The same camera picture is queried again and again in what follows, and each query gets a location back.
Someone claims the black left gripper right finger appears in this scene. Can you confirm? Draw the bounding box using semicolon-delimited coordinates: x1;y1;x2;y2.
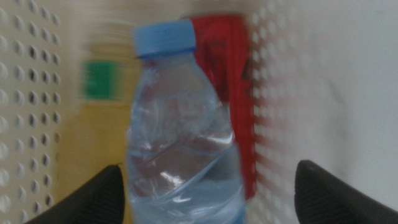
294;159;398;224

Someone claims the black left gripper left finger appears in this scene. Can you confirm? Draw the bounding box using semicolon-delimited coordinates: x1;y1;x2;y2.
26;164;126;224

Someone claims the yellow tea bottle white cap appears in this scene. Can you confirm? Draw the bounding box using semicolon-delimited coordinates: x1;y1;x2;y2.
57;21;141;224

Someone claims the clear water bottle blue cap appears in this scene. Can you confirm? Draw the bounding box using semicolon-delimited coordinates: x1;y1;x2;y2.
126;18;246;224

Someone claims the red soda can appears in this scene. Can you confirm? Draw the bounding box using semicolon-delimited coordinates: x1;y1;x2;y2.
186;14;257;200

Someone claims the white perforated plastic basket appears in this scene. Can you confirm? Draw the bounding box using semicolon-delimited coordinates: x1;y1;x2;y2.
0;0;299;224

